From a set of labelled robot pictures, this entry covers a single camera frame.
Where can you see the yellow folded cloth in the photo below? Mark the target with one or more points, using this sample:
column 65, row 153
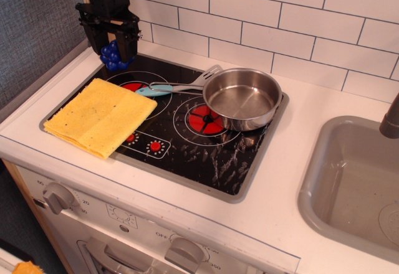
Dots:
column 100, row 118

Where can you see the black toy stove top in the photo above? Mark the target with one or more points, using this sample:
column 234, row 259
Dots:
column 181, row 141

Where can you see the grey plastic sink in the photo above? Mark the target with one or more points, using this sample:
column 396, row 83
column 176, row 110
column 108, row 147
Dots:
column 350, row 190

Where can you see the white toy oven front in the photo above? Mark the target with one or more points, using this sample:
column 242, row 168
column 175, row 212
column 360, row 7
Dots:
column 94, row 236

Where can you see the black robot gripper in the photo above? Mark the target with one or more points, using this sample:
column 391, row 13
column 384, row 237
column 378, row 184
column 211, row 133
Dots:
column 126, row 30

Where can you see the grey spatula blue handle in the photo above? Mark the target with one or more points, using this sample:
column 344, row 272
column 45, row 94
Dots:
column 157, row 89

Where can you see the grey faucet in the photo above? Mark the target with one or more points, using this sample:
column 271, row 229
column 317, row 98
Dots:
column 389, row 125

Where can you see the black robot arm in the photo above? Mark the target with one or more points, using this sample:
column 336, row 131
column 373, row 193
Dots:
column 100, row 18

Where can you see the grey oven knob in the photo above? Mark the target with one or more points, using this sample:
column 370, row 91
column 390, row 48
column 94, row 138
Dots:
column 185, row 254
column 57, row 197

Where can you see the orange object bottom left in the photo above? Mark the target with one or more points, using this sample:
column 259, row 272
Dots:
column 27, row 268

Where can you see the grey left oven knob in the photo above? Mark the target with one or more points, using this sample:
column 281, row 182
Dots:
column 57, row 197

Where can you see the grey right oven knob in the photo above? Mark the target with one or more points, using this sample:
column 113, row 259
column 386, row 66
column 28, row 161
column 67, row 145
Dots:
column 185, row 254

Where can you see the stainless steel pan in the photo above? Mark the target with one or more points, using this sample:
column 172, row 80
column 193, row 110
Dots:
column 243, row 98

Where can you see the blue toy grapes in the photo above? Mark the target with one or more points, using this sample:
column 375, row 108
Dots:
column 110, row 57

